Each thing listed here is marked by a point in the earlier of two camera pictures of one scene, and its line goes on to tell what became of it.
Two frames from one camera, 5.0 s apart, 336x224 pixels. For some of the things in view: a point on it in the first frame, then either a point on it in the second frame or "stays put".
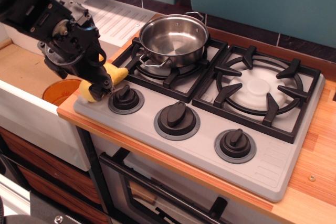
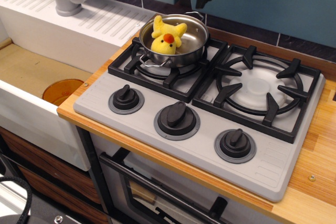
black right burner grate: x=263 y=91 stays put
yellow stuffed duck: x=115 y=73 → x=166 y=38
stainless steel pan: x=179 y=39 stays put
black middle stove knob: x=177 y=122 stays put
